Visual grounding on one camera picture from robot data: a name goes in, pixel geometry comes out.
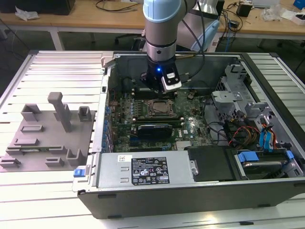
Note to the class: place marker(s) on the grey parts rack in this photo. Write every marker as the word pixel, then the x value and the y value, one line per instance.
pixel 47 143

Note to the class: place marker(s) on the black graphics card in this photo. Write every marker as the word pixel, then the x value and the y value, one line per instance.
pixel 155 130

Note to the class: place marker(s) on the silver metal disk bay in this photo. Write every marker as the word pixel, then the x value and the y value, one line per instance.
pixel 226 95

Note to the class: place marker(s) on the open black PC case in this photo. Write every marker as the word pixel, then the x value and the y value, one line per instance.
pixel 190 202

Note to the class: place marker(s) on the blue case latch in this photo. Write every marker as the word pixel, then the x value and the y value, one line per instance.
pixel 79 173

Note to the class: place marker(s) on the black RAM slot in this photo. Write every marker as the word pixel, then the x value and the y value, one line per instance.
pixel 136 97
pixel 136 94
pixel 136 91
pixel 136 88
pixel 157 116
pixel 157 120

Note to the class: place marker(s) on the clear plastic bags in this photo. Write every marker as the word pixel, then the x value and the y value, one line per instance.
pixel 271 13

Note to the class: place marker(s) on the small black adapter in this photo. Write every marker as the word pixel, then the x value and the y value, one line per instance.
pixel 234 25

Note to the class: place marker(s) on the green motherboard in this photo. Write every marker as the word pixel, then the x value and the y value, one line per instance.
pixel 195 112

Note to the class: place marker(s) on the small black cube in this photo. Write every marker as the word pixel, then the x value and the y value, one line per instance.
pixel 244 10

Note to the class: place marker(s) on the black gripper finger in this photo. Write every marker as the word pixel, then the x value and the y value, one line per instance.
pixel 145 78
pixel 170 93

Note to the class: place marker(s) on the round coin battery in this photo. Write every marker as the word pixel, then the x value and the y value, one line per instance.
pixel 190 96

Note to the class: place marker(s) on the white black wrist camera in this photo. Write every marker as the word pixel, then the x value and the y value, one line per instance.
pixel 171 80

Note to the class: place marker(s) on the black desktop box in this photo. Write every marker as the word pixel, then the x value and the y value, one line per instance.
pixel 222 6

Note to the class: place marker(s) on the silver chipset heatsink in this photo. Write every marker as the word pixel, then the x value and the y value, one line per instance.
pixel 183 145

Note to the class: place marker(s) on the hard disk in blue carrier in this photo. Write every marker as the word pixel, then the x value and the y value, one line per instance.
pixel 247 156

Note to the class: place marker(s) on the black cylinder component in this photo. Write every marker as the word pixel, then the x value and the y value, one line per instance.
pixel 127 84

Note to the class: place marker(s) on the crumpled clear plastic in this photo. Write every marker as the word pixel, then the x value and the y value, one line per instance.
pixel 26 13

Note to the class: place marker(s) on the wide black box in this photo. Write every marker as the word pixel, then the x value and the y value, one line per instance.
pixel 35 6

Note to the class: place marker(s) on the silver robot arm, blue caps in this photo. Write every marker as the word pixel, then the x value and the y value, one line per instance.
pixel 160 31

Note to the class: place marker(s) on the wooden desk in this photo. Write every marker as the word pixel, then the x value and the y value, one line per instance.
pixel 267 29
pixel 71 20

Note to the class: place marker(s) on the white box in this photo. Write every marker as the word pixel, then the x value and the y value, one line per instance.
pixel 300 20

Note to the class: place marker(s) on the green RAM stick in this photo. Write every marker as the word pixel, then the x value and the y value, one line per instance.
pixel 35 150

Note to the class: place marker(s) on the blue box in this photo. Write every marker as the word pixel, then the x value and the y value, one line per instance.
pixel 300 4

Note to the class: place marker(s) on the white flat device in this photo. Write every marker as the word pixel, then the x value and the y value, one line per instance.
pixel 264 3

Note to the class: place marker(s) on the CPU socket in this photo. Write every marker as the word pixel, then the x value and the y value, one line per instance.
pixel 150 115

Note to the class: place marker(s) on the silver CPU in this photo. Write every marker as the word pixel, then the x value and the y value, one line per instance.
pixel 160 107

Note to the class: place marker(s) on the silver power supply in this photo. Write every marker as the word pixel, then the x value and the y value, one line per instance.
pixel 114 167

